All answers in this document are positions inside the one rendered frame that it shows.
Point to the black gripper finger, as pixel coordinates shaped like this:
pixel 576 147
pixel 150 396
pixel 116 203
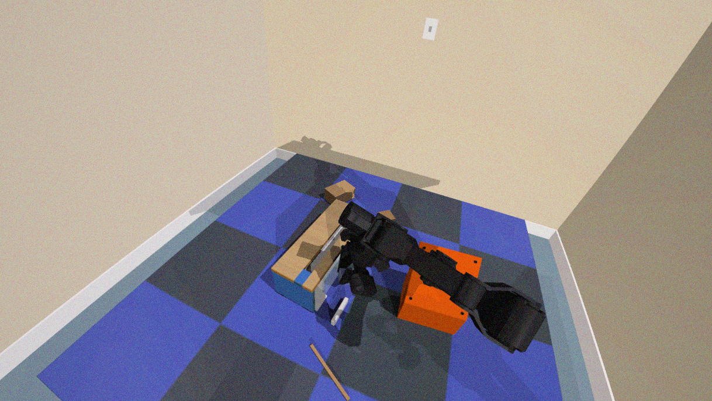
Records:
pixel 346 277
pixel 345 259

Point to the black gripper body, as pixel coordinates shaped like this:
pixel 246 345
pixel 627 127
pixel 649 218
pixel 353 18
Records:
pixel 361 283

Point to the tan flat bar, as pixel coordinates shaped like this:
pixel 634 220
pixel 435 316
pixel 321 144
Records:
pixel 330 373

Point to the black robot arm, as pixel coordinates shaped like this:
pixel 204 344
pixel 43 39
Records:
pixel 511 320

